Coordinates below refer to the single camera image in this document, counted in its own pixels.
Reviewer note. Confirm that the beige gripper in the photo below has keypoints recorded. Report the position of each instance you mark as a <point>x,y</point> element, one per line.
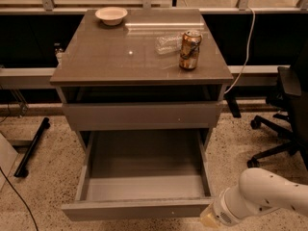
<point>220,211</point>

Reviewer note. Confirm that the grey drawer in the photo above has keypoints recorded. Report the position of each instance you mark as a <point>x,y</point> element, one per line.
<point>143,174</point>
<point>142,116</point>

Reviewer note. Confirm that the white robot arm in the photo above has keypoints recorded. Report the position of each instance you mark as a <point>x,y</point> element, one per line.
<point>257,193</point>

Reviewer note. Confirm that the grey top drawer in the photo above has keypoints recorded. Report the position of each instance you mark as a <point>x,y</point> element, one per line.
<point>142,116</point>

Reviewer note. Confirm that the grey drawer cabinet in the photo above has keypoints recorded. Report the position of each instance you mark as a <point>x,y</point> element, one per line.
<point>110,65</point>

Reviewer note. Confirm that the black metal leg right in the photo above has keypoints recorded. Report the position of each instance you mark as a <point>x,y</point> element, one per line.
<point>232,105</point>

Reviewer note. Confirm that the black office chair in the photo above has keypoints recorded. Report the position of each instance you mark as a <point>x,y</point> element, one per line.
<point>292,92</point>

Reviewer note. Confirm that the orange soda can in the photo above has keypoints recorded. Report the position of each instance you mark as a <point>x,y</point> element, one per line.
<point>189,52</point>

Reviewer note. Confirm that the clear plastic wrapper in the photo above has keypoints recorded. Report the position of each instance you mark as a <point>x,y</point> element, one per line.
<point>168,44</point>

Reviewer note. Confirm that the black table leg foot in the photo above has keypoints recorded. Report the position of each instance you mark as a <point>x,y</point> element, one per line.
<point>21,170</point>

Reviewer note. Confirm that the white bowl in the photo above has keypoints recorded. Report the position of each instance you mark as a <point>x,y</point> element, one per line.
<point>111,16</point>

